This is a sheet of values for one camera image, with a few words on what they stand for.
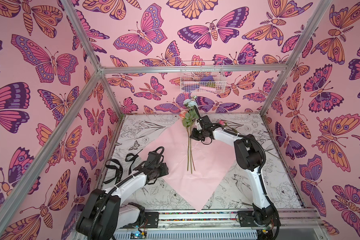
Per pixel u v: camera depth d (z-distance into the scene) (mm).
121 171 895
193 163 943
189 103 1097
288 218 746
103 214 404
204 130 898
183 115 1148
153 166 687
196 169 913
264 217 636
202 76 950
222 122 1097
